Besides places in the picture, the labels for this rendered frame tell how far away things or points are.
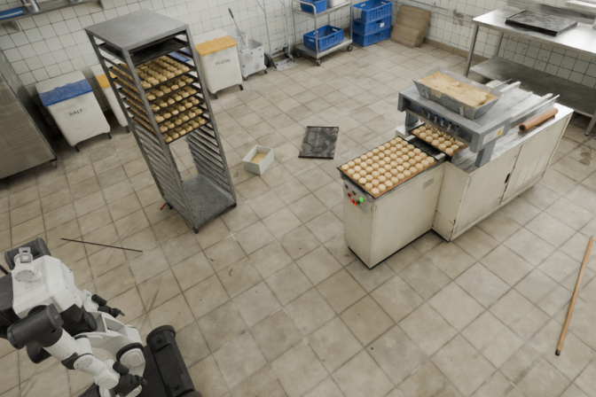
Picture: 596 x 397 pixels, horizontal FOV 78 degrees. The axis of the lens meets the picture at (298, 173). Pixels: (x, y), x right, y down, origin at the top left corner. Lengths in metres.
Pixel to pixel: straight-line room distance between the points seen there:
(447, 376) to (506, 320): 0.63
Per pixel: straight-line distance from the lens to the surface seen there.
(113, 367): 2.21
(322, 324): 2.95
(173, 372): 2.81
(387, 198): 2.60
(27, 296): 1.93
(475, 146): 2.69
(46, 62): 5.69
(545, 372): 3.10
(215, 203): 3.67
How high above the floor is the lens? 2.63
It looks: 41 degrees down
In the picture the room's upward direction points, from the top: 7 degrees counter-clockwise
